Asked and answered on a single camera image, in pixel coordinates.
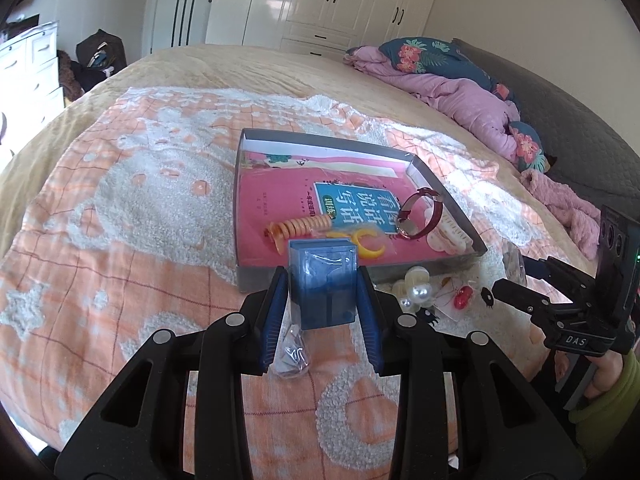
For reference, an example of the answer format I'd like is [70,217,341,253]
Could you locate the small bag of metal clips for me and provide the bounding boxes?
[269,323,309,378]

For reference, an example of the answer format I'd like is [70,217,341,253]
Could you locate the blue transparent plastic box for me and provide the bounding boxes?
[288,238,358,330]

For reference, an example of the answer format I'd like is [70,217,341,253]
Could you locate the orange spiral hair tie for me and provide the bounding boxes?
[263,212,335,252]

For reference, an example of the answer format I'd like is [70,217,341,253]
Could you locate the red strap wristwatch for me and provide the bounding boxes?
[395,188,444,240]

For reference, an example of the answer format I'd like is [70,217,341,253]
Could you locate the white bedroom door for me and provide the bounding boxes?
[142,0,213,55]

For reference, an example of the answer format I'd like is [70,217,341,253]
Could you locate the right hand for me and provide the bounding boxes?
[584,351,624,400]

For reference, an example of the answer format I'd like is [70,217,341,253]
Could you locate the white pearl hair clip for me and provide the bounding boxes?
[392,266,433,313]

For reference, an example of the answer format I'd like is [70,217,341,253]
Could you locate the black round hair clip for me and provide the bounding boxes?
[480,287,495,308]

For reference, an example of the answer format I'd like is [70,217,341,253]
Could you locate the red bead earring card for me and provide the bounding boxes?
[434,275,480,322]

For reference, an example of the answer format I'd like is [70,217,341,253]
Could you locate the green right sleeve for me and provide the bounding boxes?
[568,351,639,458]

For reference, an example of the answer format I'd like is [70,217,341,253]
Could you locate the grey headboard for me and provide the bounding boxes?
[452,38,640,219]

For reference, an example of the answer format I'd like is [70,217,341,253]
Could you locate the pink children's book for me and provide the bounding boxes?
[236,152,474,269]

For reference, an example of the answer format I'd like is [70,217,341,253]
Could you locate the grey shallow cardboard box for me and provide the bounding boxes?
[233,128,487,292]

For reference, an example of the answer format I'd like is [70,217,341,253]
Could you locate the orange white fleece blanket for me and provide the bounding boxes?
[1,88,560,479]

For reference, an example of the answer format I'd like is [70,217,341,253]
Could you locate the pink quilt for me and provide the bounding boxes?
[343,37,601,260]

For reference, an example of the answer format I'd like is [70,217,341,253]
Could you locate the beige bed sheet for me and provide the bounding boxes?
[1,44,596,273]

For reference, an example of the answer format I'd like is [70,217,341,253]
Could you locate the floral dark blue pillow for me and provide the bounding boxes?
[380,37,551,172]

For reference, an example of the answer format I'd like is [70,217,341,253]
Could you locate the white wardrobe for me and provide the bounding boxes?
[205,0,434,60]

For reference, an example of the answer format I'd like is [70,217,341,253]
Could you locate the black bag on floor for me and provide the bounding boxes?
[56,29,127,102]

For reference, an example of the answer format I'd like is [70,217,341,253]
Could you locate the white drawer dresser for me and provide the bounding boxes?
[0,22,64,155]

